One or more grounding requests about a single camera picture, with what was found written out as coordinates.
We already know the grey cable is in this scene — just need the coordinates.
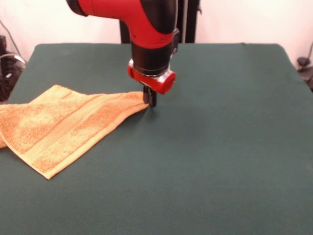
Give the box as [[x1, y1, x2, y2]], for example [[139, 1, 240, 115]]
[[0, 19, 27, 66]]

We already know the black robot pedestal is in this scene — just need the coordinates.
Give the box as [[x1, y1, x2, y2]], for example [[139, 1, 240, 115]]
[[119, 0, 202, 44]]

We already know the tan terry towel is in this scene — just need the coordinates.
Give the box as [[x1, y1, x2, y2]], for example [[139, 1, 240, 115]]
[[0, 84, 149, 180]]

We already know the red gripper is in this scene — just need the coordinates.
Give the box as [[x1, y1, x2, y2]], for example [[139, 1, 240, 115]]
[[126, 60, 177, 107]]

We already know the dark green table cloth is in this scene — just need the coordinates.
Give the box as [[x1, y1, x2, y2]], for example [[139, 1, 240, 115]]
[[0, 43, 313, 235]]

